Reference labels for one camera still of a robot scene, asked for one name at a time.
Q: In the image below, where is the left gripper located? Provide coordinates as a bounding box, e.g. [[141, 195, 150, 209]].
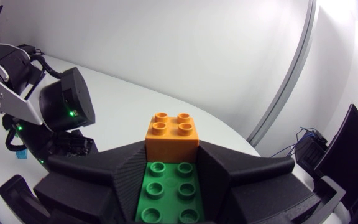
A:
[[2, 114, 99, 171]]

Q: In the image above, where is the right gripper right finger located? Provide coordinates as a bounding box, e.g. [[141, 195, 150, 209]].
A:
[[196, 140, 322, 224]]

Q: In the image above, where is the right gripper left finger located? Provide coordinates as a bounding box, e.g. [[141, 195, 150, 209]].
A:
[[33, 140, 148, 224]]

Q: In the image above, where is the green toy brick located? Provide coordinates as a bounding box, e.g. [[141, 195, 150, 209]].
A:
[[134, 161, 206, 224]]

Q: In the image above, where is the orange toy brick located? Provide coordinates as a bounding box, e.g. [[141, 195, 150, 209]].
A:
[[144, 112, 200, 164]]

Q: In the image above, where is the black power brick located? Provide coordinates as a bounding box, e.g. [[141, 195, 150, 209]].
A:
[[17, 44, 37, 55]]

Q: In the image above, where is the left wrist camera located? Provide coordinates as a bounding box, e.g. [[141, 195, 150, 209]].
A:
[[56, 130, 94, 156]]

